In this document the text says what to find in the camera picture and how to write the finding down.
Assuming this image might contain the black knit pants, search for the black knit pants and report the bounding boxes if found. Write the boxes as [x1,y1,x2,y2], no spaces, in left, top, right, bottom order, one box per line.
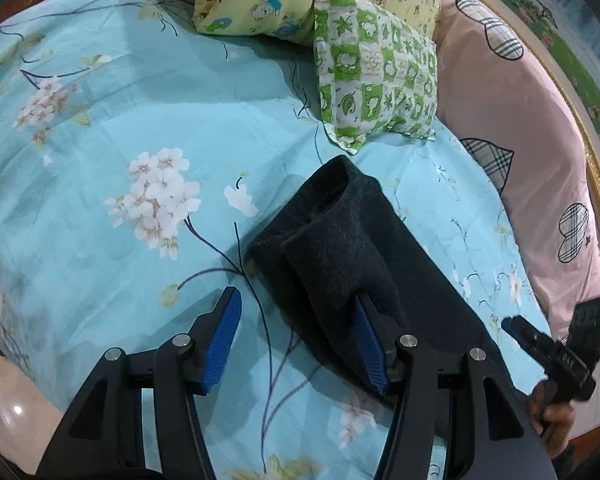
[248,156,510,405]

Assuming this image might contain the person's right hand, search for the person's right hand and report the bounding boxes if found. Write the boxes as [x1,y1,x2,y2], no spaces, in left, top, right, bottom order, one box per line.
[524,380,576,460]

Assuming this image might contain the pink plaid-heart duvet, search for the pink plaid-heart duvet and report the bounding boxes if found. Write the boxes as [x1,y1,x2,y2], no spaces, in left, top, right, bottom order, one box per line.
[436,0,600,338]

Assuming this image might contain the light blue floral bedsheet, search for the light blue floral bedsheet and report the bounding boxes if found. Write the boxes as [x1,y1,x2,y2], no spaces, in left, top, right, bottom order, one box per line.
[0,0,547,479]

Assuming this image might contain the green white checkered pillow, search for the green white checkered pillow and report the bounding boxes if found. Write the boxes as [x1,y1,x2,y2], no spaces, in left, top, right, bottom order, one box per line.
[313,0,438,154]

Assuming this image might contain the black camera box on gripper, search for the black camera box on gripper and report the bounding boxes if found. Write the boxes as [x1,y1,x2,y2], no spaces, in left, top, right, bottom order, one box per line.
[566,298,600,372]

